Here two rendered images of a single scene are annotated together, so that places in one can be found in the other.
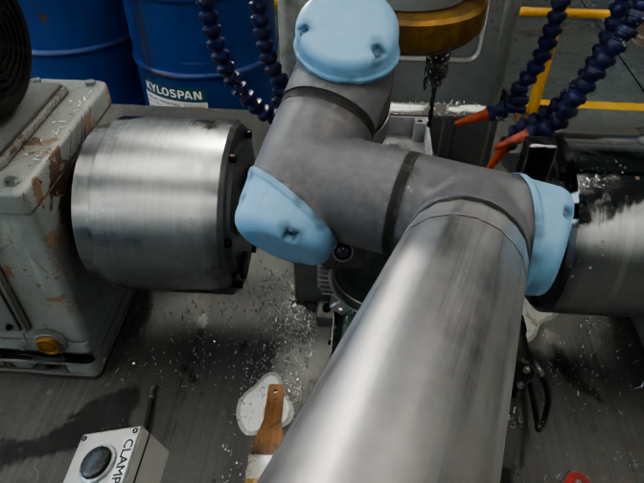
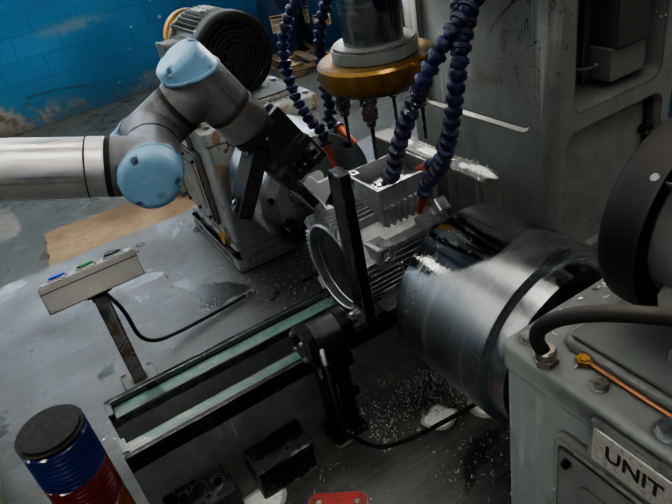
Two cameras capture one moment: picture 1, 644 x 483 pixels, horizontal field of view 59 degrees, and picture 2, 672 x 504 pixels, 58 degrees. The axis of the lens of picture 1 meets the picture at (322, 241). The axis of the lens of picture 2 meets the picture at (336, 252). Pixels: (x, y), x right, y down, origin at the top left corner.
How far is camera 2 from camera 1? 84 cm
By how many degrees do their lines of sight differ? 48
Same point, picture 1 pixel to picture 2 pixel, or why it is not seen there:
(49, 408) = (212, 274)
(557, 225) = (124, 162)
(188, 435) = (237, 322)
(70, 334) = (231, 235)
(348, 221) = not seen: hidden behind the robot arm
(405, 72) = (481, 130)
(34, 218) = (210, 152)
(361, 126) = (164, 109)
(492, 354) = not seen: outside the picture
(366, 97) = (173, 95)
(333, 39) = (163, 63)
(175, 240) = not seen: hidden behind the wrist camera
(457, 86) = (518, 154)
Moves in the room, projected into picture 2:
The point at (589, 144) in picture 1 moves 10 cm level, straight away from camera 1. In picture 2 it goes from (478, 215) to (552, 199)
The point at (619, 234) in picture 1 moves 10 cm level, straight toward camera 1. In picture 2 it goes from (426, 290) to (349, 302)
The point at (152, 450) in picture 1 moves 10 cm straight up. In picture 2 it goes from (132, 263) to (111, 215)
